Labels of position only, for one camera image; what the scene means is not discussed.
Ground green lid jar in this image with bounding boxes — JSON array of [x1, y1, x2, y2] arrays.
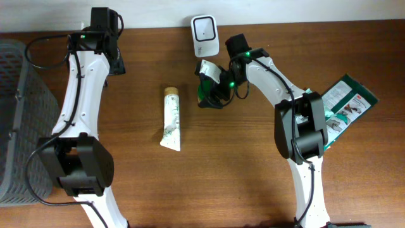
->
[[197, 80, 213, 105]]

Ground white cream tube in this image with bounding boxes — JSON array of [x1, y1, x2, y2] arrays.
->
[[160, 87, 180, 151]]

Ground light teal wipes pack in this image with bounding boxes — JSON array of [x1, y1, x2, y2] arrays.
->
[[305, 88, 334, 118]]

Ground green 3M gloves package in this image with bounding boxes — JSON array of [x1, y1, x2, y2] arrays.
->
[[321, 74, 379, 150]]

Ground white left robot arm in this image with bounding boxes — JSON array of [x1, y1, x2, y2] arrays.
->
[[39, 7, 129, 227]]

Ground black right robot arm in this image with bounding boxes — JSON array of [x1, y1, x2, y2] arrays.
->
[[195, 34, 331, 227]]

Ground white barcode scanner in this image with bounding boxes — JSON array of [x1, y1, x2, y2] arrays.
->
[[190, 15, 220, 58]]

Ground grey plastic mesh basket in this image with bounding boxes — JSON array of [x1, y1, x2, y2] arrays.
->
[[1, 39, 60, 207]]

